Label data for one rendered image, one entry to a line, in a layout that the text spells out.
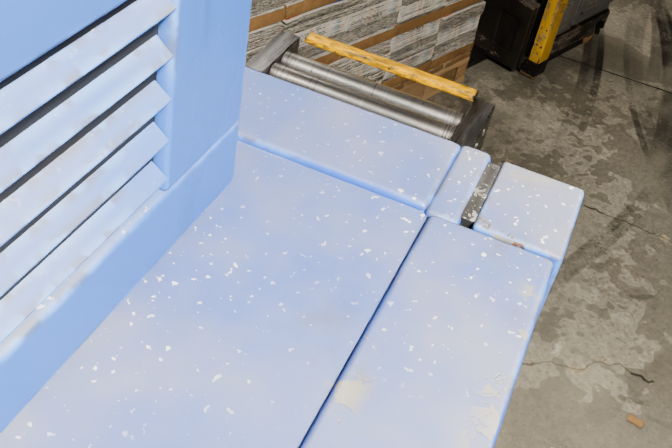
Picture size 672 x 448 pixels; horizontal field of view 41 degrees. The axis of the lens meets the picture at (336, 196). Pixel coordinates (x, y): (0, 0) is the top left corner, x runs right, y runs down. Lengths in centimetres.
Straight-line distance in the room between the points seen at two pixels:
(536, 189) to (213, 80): 22
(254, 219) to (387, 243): 7
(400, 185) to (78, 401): 22
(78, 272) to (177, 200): 7
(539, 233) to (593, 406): 213
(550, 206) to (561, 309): 233
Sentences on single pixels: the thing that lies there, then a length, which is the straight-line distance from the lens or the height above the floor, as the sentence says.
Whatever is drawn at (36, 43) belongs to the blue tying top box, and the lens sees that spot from 29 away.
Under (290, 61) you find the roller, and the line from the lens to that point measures 211.
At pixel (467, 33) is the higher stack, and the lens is 364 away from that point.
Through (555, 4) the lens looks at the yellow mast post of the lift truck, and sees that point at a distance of 378.
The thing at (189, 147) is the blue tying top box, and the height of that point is 161.
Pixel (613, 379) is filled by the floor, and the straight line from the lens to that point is 272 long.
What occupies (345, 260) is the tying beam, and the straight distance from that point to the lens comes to 46.
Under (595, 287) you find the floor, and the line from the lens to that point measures 298.
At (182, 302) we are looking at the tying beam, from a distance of 42.
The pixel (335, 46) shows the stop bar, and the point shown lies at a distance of 215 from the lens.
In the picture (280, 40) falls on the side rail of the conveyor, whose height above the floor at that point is 80.
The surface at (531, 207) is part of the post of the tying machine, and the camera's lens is 52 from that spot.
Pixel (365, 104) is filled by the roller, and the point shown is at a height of 79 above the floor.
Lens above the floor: 185
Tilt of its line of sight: 38 degrees down
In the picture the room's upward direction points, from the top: 11 degrees clockwise
